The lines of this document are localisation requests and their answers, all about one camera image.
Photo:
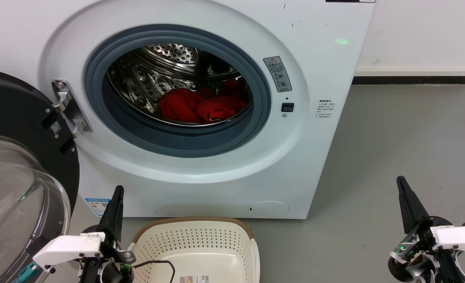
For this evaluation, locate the red garment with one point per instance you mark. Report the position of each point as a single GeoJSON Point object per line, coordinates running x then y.
{"type": "Point", "coordinates": [181, 104]}

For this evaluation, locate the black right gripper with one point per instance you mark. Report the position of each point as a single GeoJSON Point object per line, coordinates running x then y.
{"type": "Point", "coordinates": [421, 255]}

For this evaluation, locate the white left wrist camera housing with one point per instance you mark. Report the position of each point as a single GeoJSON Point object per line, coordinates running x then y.
{"type": "Point", "coordinates": [67, 247]}

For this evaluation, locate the white front-load washing machine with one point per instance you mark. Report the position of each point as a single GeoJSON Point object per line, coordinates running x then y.
{"type": "Point", "coordinates": [315, 157]}

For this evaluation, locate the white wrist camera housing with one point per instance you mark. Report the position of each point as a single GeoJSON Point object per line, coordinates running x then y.
{"type": "Point", "coordinates": [460, 237]}
{"type": "Point", "coordinates": [67, 247]}

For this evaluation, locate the grey warning sticker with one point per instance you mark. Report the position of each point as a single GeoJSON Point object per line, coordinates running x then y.
{"type": "Point", "coordinates": [277, 74]}

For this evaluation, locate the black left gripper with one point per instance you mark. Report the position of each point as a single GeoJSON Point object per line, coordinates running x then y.
{"type": "Point", "coordinates": [112, 271]}

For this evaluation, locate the blue energy label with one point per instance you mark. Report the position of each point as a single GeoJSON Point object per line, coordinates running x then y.
{"type": "Point", "coordinates": [96, 206]}

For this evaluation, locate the barcode label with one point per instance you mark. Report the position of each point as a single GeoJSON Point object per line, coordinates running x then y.
{"type": "Point", "coordinates": [195, 279]}

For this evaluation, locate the black glass washer door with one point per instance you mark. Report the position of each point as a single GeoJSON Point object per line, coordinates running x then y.
{"type": "Point", "coordinates": [16, 106]}

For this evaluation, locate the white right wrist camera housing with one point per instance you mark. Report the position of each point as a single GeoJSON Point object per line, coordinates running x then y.
{"type": "Point", "coordinates": [460, 237]}

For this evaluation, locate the round white filter cover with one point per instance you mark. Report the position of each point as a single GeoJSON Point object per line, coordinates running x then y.
{"type": "Point", "coordinates": [269, 209]}

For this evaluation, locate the silver metal door hinge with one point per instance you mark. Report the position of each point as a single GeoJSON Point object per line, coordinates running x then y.
{"type": "Point", "coordinates": [72, 110]}

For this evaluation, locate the grey rubber door gasket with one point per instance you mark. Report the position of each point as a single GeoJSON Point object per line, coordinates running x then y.
{"type": "Point", "coordinates": [177, 145]}

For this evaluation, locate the small text sticker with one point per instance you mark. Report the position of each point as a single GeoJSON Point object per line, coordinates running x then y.
{"type": "Point", "coordinates": [325, 109]}

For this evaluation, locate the white and black baseboard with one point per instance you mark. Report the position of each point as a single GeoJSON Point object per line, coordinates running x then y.
{"type": "Point", "coordinates": [413, 79]}

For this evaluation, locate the dark control panel strip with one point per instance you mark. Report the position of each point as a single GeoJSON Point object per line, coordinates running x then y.
{"type": "Point", "coordinates": [350, 0]}

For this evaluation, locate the cream perforated laundry basket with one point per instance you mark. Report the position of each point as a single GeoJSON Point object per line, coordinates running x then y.
{"type": "Point", "coordinates": [201, 239]}

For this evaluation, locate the black door latch socket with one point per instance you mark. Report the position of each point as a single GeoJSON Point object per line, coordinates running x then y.
{"type": "Point", "coordinates": [287, 107]}

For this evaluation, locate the stainless steel washing machine drum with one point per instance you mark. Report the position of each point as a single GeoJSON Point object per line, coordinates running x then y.
{"type": "Point", "coordinates": [146, 78]}

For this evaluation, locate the QR code sticker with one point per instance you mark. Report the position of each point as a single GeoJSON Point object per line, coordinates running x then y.
{"type": "Point", "coordinates": [56, 127]}

